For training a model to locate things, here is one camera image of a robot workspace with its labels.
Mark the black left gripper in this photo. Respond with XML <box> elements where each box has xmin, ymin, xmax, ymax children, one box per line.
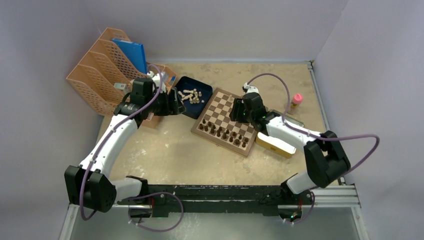
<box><xmin>145</xmin><ymin>87</ymin><xmax>185</xmax><ymax>117</ymax></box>

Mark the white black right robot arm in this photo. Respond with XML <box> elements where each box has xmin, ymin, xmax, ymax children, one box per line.
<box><xmin>230</xmin><ymin>92</ymin><xmax>351</xmax><ymax>204</ymax></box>

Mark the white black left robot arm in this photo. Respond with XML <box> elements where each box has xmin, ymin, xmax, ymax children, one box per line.
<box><xmin>64</xmin><ymin>77</ymin><xmax>186</xmax><ymax>213</ymax></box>

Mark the wooden chess board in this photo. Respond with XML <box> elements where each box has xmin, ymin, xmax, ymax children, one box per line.
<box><xmin>191</xmin><ymin>88</ymin><xmax>258</xmax><ymax>158</ymax></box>

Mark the dark blue tray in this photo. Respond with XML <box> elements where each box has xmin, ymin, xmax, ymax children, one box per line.
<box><xmin>167</xmin><ymin>76</ymin><xmax>213</xmax><ymax>119</ymax></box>

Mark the grey box red label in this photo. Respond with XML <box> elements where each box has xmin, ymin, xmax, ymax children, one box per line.
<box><xmin>114</xmin><ymin>82</ymin><xmax>131</xmax><ymax>95</ymax></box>

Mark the gold metal tin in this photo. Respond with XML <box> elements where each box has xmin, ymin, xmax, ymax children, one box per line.
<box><xmin>252</xmin><ymin>111</ymin><xmax>308</xmax><ymax>155</ymax></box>

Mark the pink capped small bottle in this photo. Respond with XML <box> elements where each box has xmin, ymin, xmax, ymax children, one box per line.
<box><xmin>287</xmin><ymin>93</ymin><xmax>304</xmax><ymax>114</ymax></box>

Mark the blue folder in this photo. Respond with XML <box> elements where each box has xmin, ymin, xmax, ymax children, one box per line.
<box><xmin>111</xmin><ymin>38</ymin><xmax>148</xmax><ymax>74</ymax></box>

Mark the peach plastic file organizer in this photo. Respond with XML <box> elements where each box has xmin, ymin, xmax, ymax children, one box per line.
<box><xmin>66</xmin><ymin>27</ymin><xmax>177</xmax><ymax>116</ymax></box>

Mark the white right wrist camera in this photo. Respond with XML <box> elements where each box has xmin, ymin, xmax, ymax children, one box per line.
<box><xmin>242</xmin><ymin>82</ymin><xmax>259</xmax><ymax>94</ymax></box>

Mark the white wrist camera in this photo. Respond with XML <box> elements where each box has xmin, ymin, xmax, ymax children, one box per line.
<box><xmin>242</xmin><ymin>82</ymin><xmax>259</xmax><ymax>94</ymax></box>
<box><xmin>147</xmin><ymin>71</ymin><xmax>168</xmax><ymax>93</ymax></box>

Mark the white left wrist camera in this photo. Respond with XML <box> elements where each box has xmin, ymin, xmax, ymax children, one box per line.
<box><xmin>147</xmin><ymin>71</ymin><xmax>168</xmax><ymax>93</ymax></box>

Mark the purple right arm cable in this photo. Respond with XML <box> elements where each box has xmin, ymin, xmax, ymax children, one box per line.
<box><xmin>244</xmin><ymin>72</ymin><xmax>381</xmax><ymax>181</ymax></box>

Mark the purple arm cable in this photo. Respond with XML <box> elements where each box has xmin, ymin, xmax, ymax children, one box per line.
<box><xmin>244</xmin><ymin>72</ymin><xmax>381</xmax><ymax>181</ymax></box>
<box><xmin>79</xmin><ymin>63</ymin><xmax>165</xmax><ymax>222</ymax></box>

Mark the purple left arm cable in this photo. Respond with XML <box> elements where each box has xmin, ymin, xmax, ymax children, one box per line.
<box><xmin>79</xmin><ymin>63</ymin><xmax>165</xmax><ymax>222</ymax></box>

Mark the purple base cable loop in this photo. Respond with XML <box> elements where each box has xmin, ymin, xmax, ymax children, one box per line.
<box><xmin>127</xmin><ymin>191</ymin><xmax>184</xmax><ymax>233</ymax></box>

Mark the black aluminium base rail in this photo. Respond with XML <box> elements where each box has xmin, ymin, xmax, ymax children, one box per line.
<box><xmin>67</xmin><ymin>184</ymin><xmax>361</xmax><ymax>220</ymax></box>

